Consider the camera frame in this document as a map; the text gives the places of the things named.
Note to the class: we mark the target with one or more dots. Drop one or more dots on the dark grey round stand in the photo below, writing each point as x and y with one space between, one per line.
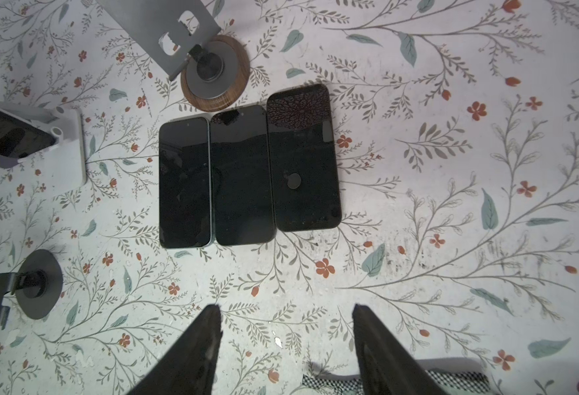
37 286

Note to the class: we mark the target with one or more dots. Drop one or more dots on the white phone stand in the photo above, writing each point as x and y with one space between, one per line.
61 168

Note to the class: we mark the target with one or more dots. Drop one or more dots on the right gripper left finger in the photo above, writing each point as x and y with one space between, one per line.
188 367

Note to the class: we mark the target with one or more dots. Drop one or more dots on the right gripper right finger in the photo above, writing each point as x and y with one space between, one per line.
380 356

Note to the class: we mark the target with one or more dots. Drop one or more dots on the wood base stand right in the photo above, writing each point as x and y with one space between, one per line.
184 40

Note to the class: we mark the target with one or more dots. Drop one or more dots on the black phone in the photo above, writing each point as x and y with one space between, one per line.
19 139
241 181
185 211
302 149

